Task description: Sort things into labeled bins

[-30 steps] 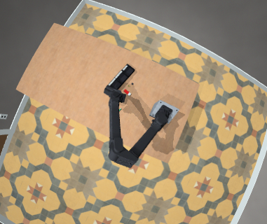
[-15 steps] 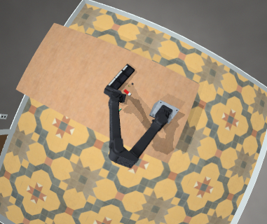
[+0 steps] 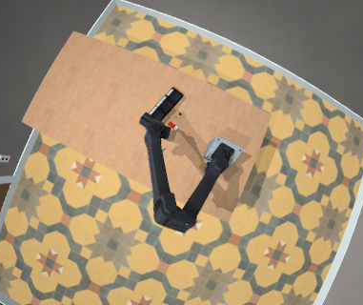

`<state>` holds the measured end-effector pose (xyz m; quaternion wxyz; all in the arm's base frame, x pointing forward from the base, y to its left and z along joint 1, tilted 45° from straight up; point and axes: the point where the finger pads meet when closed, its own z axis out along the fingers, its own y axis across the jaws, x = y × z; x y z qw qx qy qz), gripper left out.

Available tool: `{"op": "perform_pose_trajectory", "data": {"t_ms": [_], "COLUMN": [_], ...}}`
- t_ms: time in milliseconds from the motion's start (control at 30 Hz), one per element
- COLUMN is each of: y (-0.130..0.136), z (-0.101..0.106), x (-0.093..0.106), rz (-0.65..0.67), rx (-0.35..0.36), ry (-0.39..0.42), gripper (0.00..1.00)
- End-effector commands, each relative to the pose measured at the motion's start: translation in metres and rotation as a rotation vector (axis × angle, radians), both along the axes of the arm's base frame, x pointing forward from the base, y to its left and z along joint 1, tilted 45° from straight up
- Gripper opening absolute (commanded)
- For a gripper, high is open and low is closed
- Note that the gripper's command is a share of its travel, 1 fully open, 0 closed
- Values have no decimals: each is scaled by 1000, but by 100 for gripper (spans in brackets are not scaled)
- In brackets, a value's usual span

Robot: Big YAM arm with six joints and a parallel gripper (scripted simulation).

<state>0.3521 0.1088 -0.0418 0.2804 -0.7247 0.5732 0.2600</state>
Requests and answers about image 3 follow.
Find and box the black rack of three labelled bins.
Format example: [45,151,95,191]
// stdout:
[149,87,183,121]

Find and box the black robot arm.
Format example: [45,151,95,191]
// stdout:
[139,112,234,233]

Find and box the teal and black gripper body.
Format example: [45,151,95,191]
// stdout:
[164,126,171,139]

